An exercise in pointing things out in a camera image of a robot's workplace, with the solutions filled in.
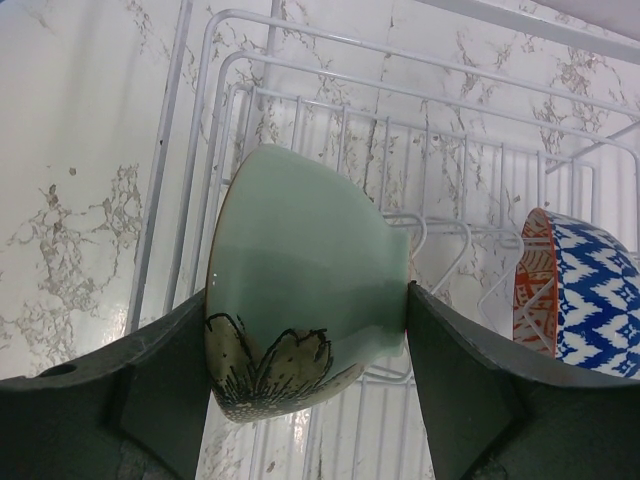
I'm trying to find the red patterned ceramic bowl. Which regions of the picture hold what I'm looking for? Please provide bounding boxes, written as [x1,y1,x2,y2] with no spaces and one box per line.
[513,208,639,379]

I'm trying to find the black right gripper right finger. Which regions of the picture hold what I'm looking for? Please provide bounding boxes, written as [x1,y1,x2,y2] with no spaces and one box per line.
[407,282,639,479]

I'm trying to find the white wire dish rack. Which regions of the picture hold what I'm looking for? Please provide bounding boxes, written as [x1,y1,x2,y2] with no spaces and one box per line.
[127,0,640,480]

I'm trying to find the green celadon ceramic bowl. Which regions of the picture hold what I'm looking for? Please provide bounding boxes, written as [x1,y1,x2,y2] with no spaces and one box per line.
[204,145,411,423]

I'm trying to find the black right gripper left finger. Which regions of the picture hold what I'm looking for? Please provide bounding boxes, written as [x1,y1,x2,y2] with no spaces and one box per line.
[1,292,210,479]

